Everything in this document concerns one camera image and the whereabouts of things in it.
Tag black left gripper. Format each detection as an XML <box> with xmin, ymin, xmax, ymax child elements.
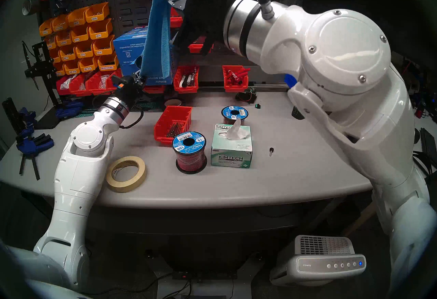
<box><xmin>118</xmin><ymin>70</ymin><xmax>148</xmax><ymax>107</ymax></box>

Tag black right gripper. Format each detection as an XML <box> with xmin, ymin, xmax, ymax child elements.
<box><xmin>168</xmin><ymin>0</ymin><xmax>229</xmax><ymax>56</ymax></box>

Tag blue cardboard wipes box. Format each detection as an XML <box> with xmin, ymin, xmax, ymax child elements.
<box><xmin>113</xmin><ymin>27</ymin><xmax>178</xmax><ymax>86</ymax></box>

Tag blue microfiber shop towel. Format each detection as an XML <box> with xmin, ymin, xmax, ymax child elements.
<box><xmin>139</xmin><ymin>0</ymin><xmax>173</xmax><ymax>78</ymax></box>

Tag yellow bin labelled M4 HEX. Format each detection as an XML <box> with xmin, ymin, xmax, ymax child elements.
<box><xmin>98</xmin><ymin>54</ymin><xmax>118</xmax><ymax>71</ymax></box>

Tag black tape roll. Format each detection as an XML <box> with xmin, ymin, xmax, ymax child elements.
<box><xmin>164</xmin><ymin>95</ymin><xmax>185</xmax><ymax>108</ymax></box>

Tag dark grey pegboard panel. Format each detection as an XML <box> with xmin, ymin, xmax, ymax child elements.
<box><xmin>34</xmin><ymin>0</ymin><xmax>316</xmax><ymax>58</ymax></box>

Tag red bin with markers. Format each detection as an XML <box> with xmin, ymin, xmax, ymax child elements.
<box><xmin>173</xmin><ymin>65</ymin><xmax>199</xmax><ymax>94</ymax></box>

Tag red bin with nails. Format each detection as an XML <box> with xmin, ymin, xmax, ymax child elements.
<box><xmin>154</xmin><ymin>106</ymin><xmax>193</xmax><ymax>146</ymax></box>

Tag yellow bin labelled M3-6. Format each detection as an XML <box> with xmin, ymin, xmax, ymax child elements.
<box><xmin>93</xmin><ymin>36</ymin><xmax>116</xmax><ymax>56</ymax></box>

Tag yellow bin labelled M2.5-5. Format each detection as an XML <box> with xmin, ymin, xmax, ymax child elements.
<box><xmin>79</xmin><ymin>57</ymin><xmax>100</xmax><ymax>74</ymax></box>

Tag pile of metal nails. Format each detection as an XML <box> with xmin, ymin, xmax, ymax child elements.
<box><xmin>166</xmin><ymin>121</ymin><xmax>185</xmax><ymax>138</ymax></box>

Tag yellow bin labelled M3-4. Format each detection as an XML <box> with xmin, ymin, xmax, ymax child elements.
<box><xmin>89</xmin><ymin>19</ymin><xmax>114</xmax><ymax>40</ymax></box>

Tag yellow bin labelled M3-8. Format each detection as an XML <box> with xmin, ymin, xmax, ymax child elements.
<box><xmin>75</xmin><ymin>42</ymin><xmax>96</xmax><ymax>59</ymax></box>

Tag yellow bin labelled M2.5-6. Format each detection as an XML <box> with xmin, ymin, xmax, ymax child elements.
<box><xmin>63</xmin><ymin>61</ymin><xmax>82</xmax><ymax>76</ymax></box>

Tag clear plastic parts bag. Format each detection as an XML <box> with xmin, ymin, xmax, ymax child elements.
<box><xmin>60</xmin><ymin>74</ymin><xmax>78</xmax><ymax>90</ymax></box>

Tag yellow bin labelled M4-6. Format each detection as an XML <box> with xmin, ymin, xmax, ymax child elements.
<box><xmin>71</xmin><ymin>25</ymin><xmax>93</xmax><ymax>43</ymax></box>

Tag blue hand clamp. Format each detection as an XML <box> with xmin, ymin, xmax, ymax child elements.
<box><xmin>56</xmin><ymin>98</ymin><xmax>86</xmax><ymax>119</ymax></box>

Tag yellow bin labelled M3-12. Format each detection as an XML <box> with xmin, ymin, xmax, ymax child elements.
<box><xmin>60</xmin><ymin>45</ymin><xmax>77</xmax><ymax>62</ymax></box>

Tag yellow bin labelled M3X6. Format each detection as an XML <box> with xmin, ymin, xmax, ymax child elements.
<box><xmin>86</xmin><ymin>2</ymin><xmax>110</xmax><ymax>23</ymax></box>

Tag yellow bin labelled M4X8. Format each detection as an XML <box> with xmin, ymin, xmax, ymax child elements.
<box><xmin>55</xmin><ymin>30</ymin><xmax>74</xmax><ymax>47</ymax></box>

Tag red bin with connectors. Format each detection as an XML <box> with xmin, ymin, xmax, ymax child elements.
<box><xmin>222</xmin><ymin>65</ymin><xmax>250</xmax><ymax>93</ymax></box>

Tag red plastic connectors bundle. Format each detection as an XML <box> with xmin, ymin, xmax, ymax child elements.
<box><xmin>228</xmin><ymin>67</ymin><xmax>251</xmax><ymax>83</ymax></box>

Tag yellow bin labelled M3X8 BAD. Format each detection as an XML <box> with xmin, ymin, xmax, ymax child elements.
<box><xmin>52</xmin><ymin>15</ymin><xmax>70</xmax><ymax>32</ymax></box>

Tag black soldering stand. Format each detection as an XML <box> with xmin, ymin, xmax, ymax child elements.
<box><xmin>23</xmin><ymin>41</ymin><xmax>62</xmax><ymax>107</ymax></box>

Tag beige masking tape roll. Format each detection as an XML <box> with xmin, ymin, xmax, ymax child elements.
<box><xmin>105</xmin><ymin>156</ymin><xmax>147</xmax><ymax>193</ymax></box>

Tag green Kimtech tissue box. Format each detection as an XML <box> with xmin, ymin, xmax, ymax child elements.
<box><xmin>211</xmin><ymin>118</ymin><xmax>253</xmax><ymax>168</ymax></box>

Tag blue black bar clamp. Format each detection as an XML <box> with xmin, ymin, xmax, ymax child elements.
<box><xmin>26</xmin><ymin>134</ymin><xmax>55</xmax><ymax>181</ymax></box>
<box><xmin>15</xmin><ymin>134</ymin><xmax>41</xmax><ymax>176</ymax></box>

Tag black power strip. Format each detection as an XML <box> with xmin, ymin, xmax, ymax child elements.
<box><xmin>172</xmin><ymin>269</ymin><xmax>238</xmax><ymax>281</ymax></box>

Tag grey robot torso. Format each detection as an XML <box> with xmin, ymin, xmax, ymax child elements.
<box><xmin>0</xmin><ymin>239</ymin><xmax>437</xmax><ymax>299</ymax></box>

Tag black computer monitor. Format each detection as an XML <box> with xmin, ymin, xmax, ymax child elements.
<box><xmin>300</xmin><ymin>0</ymin><xmax>437</xmax><ymax>59</ymax></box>

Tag white Coway air purifier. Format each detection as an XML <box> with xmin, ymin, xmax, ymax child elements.
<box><xmin>270</xmin><ymin>235</ymin><xmax>367</xmax><ymax>286</ymax></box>

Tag orange-red wall bin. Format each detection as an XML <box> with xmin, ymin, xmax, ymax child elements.
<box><xmin>169</xmin><ymin>8</ymin><xmax>183</xmax><ymax>29</ymax></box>
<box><xmin>188</xmin><ymin>37</ymin><xmax>214</xmax><ymax>54</ymax></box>

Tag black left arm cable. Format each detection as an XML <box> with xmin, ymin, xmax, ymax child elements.
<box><xmin>119</xmin><ymin>105</ymin><xmax>144</xmax><ymax>130</ymax></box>

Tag large red wire spool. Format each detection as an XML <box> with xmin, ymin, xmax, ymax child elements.
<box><xmin>172</xmin><ymin>132</ymin><xmax>208</xmax><ymax>175</ymax></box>

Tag small red wire spool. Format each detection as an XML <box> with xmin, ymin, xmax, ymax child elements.
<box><xmin>221</xmin><ymin>106</ymin><xmax>249</xmax><ymax>126</ymax></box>

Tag black battery holder red wires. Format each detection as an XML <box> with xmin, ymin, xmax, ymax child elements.
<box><xmin>235</xmin><ymin>89</ymin><xmax>257</xmax><ymax>103</ymax></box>

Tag grey duct tape roll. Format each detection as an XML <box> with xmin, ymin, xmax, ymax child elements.
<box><xmin>22</xmin><ymin>0</ymin><xmax>41</xmax><ymax>16</ymax></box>

